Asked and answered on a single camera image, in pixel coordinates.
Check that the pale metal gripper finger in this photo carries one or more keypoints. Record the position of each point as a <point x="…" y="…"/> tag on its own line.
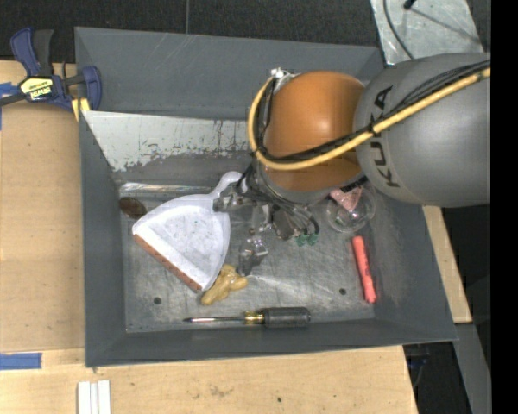
<point x="266" y="219"/>
<point x="254" y="220"/>

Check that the small clear glass thing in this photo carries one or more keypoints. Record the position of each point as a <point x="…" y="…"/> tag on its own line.
<point x="251" y="257"/>

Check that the grey metal bin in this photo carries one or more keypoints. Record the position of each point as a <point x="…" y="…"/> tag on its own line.
<point x="293" y="283"/>

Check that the white plastic dustpan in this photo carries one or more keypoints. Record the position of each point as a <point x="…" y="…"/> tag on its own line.
<point x="190" y="235"/>

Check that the pink packet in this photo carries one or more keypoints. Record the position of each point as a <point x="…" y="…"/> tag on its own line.
<point x="347" y="197"/>

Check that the tan lumpy toy food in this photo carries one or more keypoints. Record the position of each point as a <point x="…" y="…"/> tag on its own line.
<point x="222" y="287"/>

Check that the orange marker pen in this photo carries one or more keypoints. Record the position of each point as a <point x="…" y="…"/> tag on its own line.
<point x="364" y="270"/>

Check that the dark brown oval thing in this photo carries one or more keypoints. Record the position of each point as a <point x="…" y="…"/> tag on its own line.
<point x="132" y="207"/>

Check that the pale wood flat board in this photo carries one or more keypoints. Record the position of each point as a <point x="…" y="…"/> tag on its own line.
<point x="39" y="231"/>

